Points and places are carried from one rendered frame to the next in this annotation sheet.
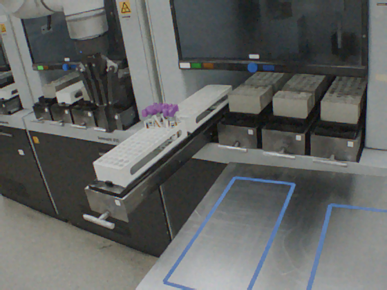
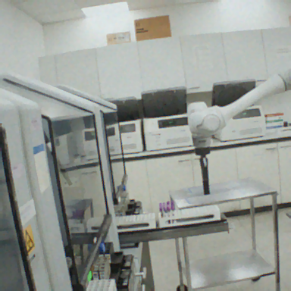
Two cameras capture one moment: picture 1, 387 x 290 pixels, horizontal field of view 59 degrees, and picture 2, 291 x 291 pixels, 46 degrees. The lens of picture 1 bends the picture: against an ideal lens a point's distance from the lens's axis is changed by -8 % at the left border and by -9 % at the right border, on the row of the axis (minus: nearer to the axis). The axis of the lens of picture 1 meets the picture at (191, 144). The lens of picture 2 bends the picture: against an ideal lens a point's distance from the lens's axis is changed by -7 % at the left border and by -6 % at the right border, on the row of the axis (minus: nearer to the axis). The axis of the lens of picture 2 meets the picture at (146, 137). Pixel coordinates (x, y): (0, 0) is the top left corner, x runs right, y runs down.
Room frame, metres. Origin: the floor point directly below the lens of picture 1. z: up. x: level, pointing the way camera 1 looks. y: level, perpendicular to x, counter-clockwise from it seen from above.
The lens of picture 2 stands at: (2.00, 1.47, 1.40)
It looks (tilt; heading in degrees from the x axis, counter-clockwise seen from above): 5 degrees down; 237
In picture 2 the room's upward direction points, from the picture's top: 7 degrees counter-clockwise
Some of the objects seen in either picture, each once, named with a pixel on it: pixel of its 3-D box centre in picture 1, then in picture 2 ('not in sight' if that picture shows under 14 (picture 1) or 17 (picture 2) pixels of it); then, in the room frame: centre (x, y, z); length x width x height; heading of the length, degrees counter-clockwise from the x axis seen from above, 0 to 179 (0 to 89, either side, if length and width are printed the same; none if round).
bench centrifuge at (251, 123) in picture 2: not in sight; (236, 109); (-1.29, -1.49, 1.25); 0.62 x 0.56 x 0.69; 54
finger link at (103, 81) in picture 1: (104, 83); not in sight; (0.84, 0.18, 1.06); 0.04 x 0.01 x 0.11; 144
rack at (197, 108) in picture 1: (201, 107); (126, 224); (1.18, -0.05, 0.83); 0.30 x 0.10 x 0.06; 145
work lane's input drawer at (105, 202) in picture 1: (174, 146); (163, 230); (1.04, 0.05, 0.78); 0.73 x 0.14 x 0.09; 145
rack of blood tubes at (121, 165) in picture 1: (144, 150); (189, 217); (0.93, 0.13, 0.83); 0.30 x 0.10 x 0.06; 145
